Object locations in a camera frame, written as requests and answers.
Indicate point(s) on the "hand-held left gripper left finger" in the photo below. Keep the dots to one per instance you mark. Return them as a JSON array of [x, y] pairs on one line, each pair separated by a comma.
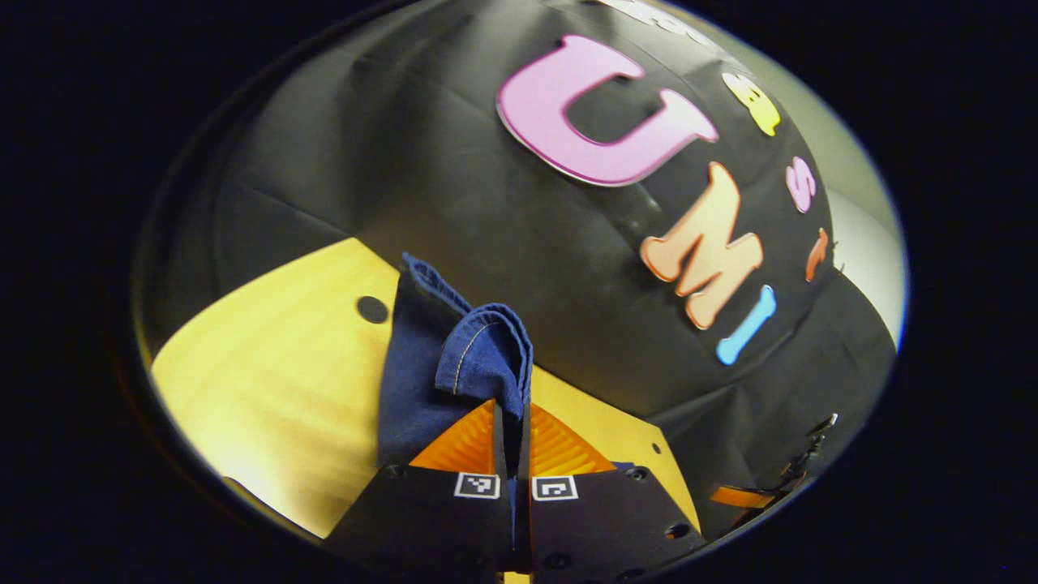
[[500, 454]]

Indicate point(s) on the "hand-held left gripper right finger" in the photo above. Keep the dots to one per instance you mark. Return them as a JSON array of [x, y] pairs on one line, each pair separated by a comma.
[[525, 454]]

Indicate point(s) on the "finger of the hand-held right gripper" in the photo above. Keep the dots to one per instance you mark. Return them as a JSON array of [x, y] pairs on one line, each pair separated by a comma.
[[742, 496]]

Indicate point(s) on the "blue denim jeans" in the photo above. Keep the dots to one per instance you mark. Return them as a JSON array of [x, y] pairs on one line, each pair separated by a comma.
[[422, 389]]

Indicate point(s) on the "black backdrop cloth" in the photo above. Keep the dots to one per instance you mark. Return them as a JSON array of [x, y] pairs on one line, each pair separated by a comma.
[[454, 162]]

